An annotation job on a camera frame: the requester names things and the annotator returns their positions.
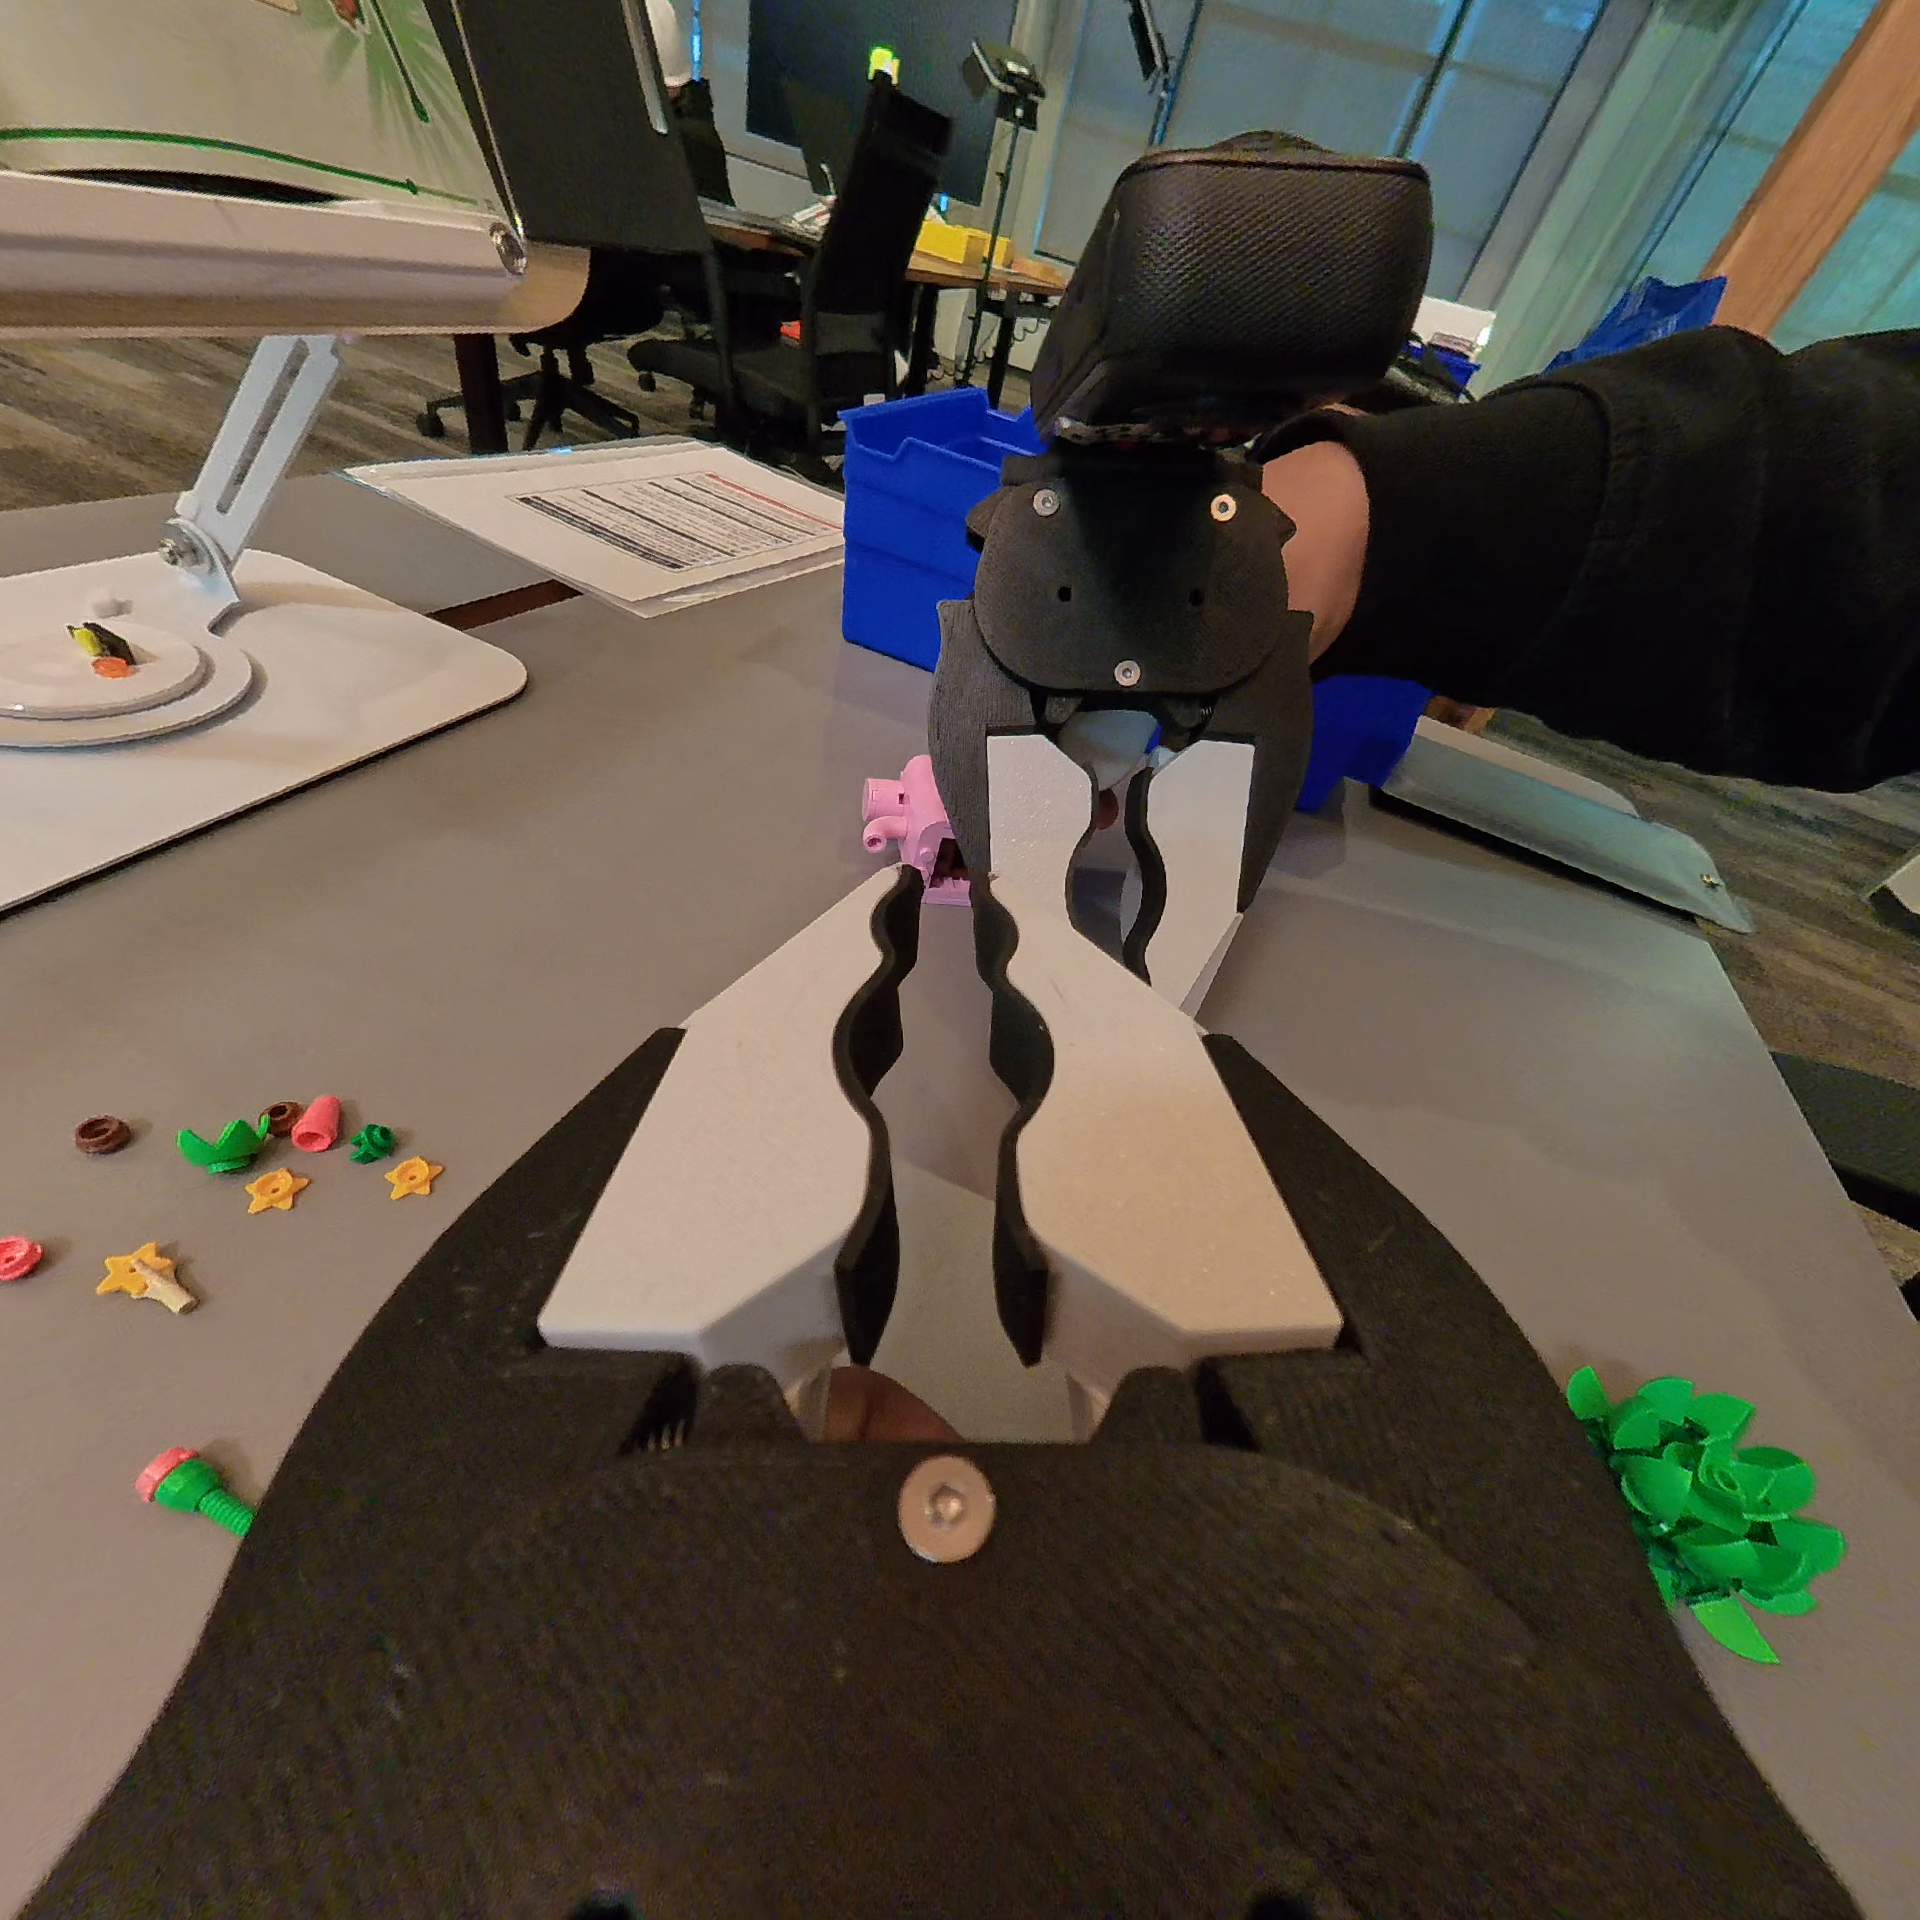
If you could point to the black panel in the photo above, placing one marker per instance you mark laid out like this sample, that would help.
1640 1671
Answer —
570 136

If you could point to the yellow star piece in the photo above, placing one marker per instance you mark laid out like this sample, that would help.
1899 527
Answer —
277 1194
412 1178

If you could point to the white book stand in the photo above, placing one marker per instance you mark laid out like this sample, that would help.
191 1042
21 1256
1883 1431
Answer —
329 706

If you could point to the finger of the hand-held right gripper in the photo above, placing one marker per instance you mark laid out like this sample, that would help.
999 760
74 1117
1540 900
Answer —
1208 839
1026 811

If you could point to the small green nut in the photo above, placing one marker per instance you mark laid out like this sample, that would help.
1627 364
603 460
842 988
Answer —
373 1143

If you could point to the pink cone piece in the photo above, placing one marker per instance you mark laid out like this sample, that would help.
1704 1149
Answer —
316 1126

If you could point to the camera tripod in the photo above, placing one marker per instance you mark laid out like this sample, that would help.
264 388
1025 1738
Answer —
1001 71

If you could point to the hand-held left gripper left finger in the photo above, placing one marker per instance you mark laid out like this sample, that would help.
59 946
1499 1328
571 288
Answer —
704 1200

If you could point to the pink toy block figure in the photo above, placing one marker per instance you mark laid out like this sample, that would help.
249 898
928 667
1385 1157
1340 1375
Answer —
908 797

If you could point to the black chair armrest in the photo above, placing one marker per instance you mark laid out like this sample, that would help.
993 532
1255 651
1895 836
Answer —
1851 1126

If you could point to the wooden pillar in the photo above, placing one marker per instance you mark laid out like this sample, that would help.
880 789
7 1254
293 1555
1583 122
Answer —
1828 165

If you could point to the wooden desk with black legs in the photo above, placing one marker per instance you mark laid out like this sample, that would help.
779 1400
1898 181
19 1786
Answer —
1019 278

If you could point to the person's right hand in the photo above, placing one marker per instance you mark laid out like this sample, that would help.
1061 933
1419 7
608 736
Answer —
1328 541

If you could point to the pink round piece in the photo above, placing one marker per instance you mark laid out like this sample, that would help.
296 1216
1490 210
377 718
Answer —
15 1259

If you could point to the laminated paper sheet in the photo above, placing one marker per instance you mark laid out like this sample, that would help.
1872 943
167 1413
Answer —
675 518

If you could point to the pile of green leaves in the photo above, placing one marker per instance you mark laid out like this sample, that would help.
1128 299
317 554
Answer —
1711 1484

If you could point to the black light stand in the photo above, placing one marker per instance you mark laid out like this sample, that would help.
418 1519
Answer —
1147 38

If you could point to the yellow box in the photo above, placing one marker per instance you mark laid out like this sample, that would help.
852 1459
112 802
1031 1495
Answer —
960 243

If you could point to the black high-back office chair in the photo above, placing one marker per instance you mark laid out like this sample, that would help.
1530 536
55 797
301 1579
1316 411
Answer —
861 255

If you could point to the blue jacket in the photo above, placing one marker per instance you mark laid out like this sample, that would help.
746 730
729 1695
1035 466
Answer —
1635 323

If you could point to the person's right forearm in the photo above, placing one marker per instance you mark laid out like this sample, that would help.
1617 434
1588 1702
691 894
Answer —
1650 556

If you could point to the blue plastic bin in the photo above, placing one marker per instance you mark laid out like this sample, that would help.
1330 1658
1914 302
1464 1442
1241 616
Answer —
914 525

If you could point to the small yellow and black piece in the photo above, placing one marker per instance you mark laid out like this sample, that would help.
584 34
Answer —
106 647

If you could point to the white box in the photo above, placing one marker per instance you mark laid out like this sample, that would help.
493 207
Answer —
1455 323

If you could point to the instruction booklet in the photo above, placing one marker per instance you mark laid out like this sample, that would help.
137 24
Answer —
225 90

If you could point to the grey metal plate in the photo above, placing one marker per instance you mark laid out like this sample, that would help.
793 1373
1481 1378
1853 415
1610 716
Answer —
1546 819

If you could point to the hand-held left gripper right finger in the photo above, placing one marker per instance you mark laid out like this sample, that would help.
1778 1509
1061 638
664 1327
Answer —
1184 1200

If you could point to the person's left hand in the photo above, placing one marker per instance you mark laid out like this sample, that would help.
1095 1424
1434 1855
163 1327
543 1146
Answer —
884 1412

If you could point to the dark monitor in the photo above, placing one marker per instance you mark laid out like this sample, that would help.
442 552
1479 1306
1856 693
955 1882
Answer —
839 90

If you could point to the green bolt with pink head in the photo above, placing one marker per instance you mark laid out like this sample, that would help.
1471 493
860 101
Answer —
202 1494

